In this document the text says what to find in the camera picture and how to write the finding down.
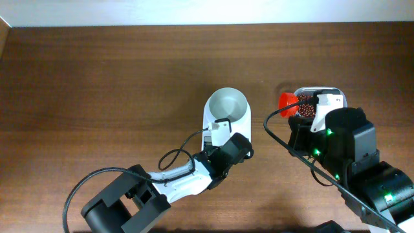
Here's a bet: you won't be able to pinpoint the red measuring scoop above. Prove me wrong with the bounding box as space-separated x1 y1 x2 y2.
279 93 298 118

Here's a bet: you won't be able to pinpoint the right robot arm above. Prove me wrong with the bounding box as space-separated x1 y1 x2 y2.
288 107 413 232

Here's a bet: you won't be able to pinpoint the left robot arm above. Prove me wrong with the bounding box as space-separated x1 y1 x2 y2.
81 133 254 232

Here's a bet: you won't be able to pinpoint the white digital kitchen scale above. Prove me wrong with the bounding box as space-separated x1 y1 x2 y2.
201 96 252 150

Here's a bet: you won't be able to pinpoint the red adzuki beans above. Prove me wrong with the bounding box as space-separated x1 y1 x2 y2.
297 94 316 118

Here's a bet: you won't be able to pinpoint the clear plastic container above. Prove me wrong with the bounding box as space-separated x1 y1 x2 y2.
294 87 347 110

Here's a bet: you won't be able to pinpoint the white round bowl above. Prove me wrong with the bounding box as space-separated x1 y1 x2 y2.
208 87 248 122

